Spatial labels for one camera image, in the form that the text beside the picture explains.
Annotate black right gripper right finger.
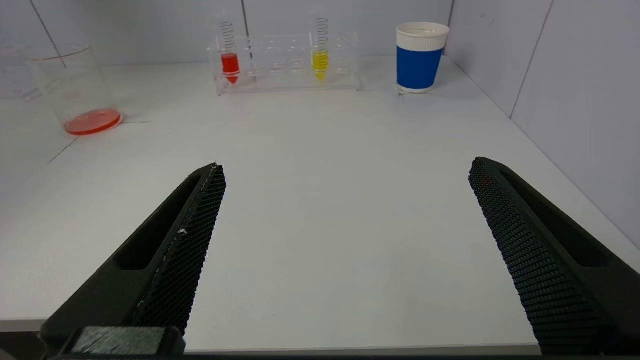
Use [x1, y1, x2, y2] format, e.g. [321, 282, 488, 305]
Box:
[468, 156, 640, 357]

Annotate blue white paper cup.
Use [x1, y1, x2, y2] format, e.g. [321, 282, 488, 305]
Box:
[396, 21, 451, 95]

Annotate test tube with yellow liquid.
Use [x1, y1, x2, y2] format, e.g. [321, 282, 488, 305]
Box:
[309, 7, 331, 83]

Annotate test tube with red liquid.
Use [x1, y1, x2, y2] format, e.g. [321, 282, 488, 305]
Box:
[218, 10, 242, 85]

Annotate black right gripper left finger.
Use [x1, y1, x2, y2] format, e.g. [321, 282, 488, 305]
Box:
[39, 162, 227, 352]

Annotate clear acrylic test tube rack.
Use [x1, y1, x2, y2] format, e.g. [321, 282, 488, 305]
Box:
[207, 31, 362, 97]

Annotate clear glass beaker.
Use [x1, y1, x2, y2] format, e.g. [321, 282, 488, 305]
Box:
[20, 44, 123, 137]

